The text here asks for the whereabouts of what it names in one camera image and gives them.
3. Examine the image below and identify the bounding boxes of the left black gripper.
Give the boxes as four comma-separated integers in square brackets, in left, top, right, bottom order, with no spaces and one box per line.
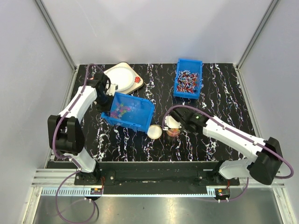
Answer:
[95,92,115,117]

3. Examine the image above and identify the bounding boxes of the blue bin of star candies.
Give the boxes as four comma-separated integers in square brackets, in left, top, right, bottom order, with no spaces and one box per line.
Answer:
[101,92,155,133]

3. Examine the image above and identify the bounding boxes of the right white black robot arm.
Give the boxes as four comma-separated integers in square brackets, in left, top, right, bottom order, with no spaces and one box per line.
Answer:
[164,107,283,185]

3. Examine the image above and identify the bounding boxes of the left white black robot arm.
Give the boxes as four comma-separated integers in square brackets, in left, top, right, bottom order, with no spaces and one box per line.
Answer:
[47,71,117,185]

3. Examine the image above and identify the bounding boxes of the blue bin of wrapped candies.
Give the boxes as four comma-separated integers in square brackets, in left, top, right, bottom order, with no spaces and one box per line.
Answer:
[173,58,203,99]

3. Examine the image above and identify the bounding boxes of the clear glass jar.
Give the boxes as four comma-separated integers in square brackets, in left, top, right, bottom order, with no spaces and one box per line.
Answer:
[166,128,180,138]

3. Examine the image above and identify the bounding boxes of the strawberry pattern tray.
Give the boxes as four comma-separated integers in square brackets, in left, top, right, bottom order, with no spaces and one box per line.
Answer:
[104,62,144,94]

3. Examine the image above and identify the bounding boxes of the white round jar lid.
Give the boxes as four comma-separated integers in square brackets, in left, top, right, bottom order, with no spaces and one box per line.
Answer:
[147,125,163,140]

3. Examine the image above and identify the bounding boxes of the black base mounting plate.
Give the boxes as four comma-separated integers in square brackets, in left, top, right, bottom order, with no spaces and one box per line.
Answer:
[74,161,240,189]

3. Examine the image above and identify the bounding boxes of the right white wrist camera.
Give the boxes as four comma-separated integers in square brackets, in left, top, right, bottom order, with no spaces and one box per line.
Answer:
[163,115,182,130]

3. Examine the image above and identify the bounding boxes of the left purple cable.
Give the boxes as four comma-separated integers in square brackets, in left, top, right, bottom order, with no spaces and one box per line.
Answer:
[52,63,110,222]

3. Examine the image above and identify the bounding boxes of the white slotted cable duct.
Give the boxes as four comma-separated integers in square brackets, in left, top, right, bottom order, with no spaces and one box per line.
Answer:
[41,186,231,196]

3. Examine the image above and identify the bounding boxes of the aluminium frame rail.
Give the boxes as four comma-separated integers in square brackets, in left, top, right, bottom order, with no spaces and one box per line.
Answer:
[31,169,285,188]

